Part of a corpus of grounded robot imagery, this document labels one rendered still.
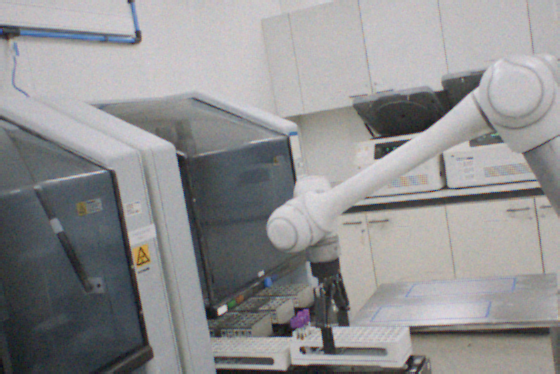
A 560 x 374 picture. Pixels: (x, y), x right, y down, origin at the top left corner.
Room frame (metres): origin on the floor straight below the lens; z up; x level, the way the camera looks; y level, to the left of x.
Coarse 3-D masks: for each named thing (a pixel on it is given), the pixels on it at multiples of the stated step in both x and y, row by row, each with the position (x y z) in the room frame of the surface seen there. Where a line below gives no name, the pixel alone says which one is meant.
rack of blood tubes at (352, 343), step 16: (320, 336) 1.58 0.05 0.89; (336, 336) 1.56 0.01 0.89; (352, 336) 1.54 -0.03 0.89; (368, 336) 1.52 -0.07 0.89; (384, 336) 1.50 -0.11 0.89; (400, 336) 1.48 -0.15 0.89; (320, 352) 1.56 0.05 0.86; (336, 352) 1.55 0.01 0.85; (352, 352) 1.58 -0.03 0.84; (368, 352) 1.56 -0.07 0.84; (384, 352) 1.54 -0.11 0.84; (400, 352) 1.46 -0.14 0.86
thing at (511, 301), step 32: (384, 288) 2.17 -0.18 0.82; (416, 288) 2.11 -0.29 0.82; (448, 288) 2.05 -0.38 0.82; (480, 288) 1.99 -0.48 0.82; (512, 288) 1.94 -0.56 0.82; (544, 288) 1.89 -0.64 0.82; (352, 320) 1.88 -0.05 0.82; (384, 320) 1.83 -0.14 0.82; (416, 320) 1.79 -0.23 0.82; (448, 320) 1.74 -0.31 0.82; (480, 320) 1.70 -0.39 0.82; (512, 320) 1.66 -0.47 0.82; (544, 320) 1.63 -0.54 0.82
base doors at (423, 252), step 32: (352, 224) 4.01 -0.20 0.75; (384, 224) 3.92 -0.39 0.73; (416, 224) 3.83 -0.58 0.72; (448, 224) 3.75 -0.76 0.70; (480, 224) 3.66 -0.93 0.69; (512, 224) 3.57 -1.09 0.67; (544, 224) 3.51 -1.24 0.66; (352, 256) 4.03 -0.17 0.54; (384, 256) 3.93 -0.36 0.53; (416, 256) 3.84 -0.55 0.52; (448, 256) 3.76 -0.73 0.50; (480, 256) 3.67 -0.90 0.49; (512, 256) 3.59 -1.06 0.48; (544, 256) 3.52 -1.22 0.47; (352, 288) 4.04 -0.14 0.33
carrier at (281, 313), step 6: (288, 300) 2.01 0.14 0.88; (276, 306) 1.96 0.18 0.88; (282, 306) 1.97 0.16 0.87; (288, 306) 2.00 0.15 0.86; (276, 312) 1.93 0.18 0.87; (282, 312) 1.96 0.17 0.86; (288, 312) 2.00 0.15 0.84; (276, 318) 1.93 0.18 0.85; (282, 318) 1.96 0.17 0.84; (288, 318) 1.99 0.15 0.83
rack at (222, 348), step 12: (216, 348) 1.70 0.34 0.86; (228, 348) 1.68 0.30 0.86; (240, 348) 1.67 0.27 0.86; (252, 348) 1.65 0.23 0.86; (264, 348) 1.64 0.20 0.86; (276, 348) 1.62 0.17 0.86; (288, 348) 1.62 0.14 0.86; (216, 360) 1.71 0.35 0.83; (228, 360) 1.69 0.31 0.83; (240, 360) 1.72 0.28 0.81; (252, 360) 1.72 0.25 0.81; (264, 360) 1.70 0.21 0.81; (276, 360) 1.60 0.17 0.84; (288, 360) 1.61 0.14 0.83
